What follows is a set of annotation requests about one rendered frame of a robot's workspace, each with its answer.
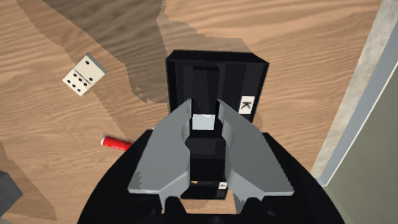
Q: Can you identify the white domino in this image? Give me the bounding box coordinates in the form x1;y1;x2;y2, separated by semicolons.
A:
62;54;108;96

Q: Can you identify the black rack of bins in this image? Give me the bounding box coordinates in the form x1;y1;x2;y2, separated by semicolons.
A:
165;50;270;200

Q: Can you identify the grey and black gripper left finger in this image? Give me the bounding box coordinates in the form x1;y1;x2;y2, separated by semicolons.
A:
77;98;193;224

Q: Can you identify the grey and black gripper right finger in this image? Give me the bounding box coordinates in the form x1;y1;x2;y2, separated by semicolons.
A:
215;99;345;224

